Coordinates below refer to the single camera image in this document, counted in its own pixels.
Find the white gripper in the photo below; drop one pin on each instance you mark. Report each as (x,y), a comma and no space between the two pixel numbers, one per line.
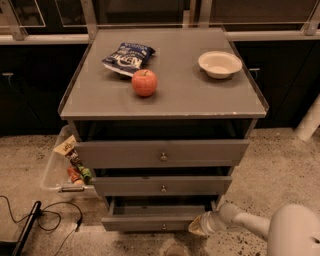
(209,222)

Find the grey bottom drawer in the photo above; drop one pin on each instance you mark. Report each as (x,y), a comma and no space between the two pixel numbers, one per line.
(155,213)

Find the grey drawer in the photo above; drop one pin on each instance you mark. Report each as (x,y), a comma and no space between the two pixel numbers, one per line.
(155,213)
(161,153)
(162,186)

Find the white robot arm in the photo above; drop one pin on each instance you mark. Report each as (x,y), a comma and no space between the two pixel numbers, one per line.
(276,196)

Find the grey middle drawer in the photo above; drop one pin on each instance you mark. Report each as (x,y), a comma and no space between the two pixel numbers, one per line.
(162,186)

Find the grey top drawer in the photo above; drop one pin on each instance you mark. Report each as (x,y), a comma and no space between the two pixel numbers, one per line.
(161,153)

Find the grey drawer cabinet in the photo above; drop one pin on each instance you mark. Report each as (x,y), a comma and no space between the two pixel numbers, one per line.
(187,105)

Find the green snack pouch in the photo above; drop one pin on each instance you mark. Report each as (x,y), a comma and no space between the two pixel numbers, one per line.
(86,174)

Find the orange red snack pouch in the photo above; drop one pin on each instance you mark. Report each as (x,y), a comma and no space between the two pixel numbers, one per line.
(75,176)

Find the clear plastic bin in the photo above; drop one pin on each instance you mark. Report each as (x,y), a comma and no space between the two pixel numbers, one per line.
(56,178)

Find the brown snack packet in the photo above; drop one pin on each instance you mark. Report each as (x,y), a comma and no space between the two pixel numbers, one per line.
(67,149)

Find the red apple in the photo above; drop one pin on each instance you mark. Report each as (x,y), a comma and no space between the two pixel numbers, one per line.
(144,82)

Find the black flat bar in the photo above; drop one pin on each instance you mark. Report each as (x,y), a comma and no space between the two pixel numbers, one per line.
(27,228)

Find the white paper bowl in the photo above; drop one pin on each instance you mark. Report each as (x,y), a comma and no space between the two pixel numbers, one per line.
(219,64)

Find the blue chip bag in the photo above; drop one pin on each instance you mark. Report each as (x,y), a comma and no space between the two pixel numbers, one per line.
(128,58)

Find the metal railing frame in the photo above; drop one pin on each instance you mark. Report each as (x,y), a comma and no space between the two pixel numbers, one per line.
(44,21)

